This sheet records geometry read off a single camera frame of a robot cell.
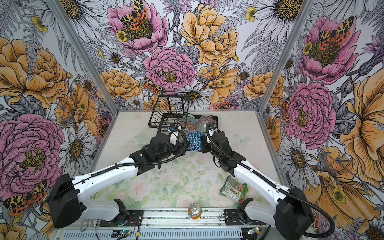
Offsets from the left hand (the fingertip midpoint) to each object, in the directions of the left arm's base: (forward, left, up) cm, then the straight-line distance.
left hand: (183, 143), depth 79 cm
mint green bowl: (+30, -3, -13) cm, 33 cm away
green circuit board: (-36, +29, -22) cm, 51 cm away
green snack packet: (-19, -26, -17) cm, 36 cm away
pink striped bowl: (+32, -16, -16) cm, 39 cm away
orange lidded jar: (-29, -6, -10) cm, 32 cm away
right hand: (+2, -10, -1) cm, 10 cm away
